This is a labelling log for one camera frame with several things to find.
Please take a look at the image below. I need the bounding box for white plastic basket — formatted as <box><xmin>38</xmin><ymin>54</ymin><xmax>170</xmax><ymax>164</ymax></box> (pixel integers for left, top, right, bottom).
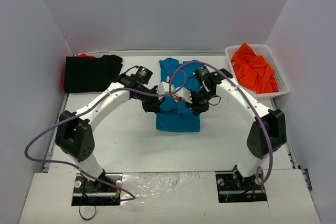
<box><xmin>225</xmin><ymin>44</ymin><xmax>290</xmax><ymax>100</ymax></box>

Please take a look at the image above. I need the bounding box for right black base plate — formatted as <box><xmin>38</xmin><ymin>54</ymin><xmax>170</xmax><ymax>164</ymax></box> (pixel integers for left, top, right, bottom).
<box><xmin>215</xmin><ymin>172</ymin><xmax>267</xmax><ymax>204</ymax></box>

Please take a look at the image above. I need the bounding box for folded black t shirt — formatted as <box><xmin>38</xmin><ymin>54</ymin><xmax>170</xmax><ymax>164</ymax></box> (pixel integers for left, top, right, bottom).
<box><xmin>63</xmin><ymin>55</ymin><xmax>123</xmax><ymax>93</ymax></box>

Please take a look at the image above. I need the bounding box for orange t shirt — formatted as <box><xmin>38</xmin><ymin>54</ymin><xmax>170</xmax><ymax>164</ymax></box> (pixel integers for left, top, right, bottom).
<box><xmin>231</xmin><ymin>43</ymin><xmax>278</xmax><ymax>94</ymax></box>

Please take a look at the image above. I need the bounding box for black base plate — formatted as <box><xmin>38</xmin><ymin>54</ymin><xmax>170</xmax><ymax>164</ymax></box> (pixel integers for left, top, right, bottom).
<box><xmin>215</xmin><ymin>172</ymin><xmax>267</xmax><ymax>204</ymax></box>
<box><xmin>71</xmin><ymin>174</ymin><xmax>120</xmax><ymax>206</ymax></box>

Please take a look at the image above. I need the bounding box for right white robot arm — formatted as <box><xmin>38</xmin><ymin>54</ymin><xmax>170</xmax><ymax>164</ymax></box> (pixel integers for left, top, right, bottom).
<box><xmin>187</xmin><ymin>67</ymin><xmax>287</xmax><ymax>189</ymax></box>

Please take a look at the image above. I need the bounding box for blue t shirt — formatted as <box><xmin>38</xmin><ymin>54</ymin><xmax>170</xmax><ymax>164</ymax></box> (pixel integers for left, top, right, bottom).
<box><xmin>155</xmin><ymin>58</ymin><xmax>202</xmax><ymax>133</ymax></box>

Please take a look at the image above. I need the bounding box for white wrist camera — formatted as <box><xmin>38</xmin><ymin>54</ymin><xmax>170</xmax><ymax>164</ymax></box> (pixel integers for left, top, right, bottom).
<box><xmin>157</xmin><ymin>82</ymin><xmax>175</xmax><ymax>98</ymax></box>
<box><xmin>174</xmin><ymin>88</ymin><xmax>192</xmax><ymax>103</ymax></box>

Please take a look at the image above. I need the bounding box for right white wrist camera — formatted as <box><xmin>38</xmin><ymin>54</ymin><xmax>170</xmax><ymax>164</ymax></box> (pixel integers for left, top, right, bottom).
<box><xmin>174</xmin><ymin>88</ymin><xmax>192</xmax><ymax>103</ymax></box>

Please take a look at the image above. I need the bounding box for folded pink t shirt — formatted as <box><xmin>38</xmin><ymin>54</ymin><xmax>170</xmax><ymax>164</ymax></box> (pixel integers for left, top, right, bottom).
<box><xmin>72</xmin><ymin>54</ymin><xmax>96</xmax><ymax>58</ymax></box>

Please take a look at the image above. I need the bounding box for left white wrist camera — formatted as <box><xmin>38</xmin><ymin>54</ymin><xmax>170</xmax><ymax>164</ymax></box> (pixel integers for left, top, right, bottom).
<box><xmin>157</xmin><ymin>82</ymin><xmax>175</xmax><ymax>98</ymax></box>

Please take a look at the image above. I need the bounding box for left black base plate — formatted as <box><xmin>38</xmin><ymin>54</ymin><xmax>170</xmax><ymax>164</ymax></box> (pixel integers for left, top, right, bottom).
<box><xmin>71</xmin><ymin>174</ymin><xmax>120</xmax><ymax>206</ymax></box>

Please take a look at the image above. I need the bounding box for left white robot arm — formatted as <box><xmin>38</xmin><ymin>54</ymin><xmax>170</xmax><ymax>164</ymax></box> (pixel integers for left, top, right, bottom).
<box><xmin>55</xmin><ymin>66</ymin><xmax>163</xmax><ymax>191</ymax></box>

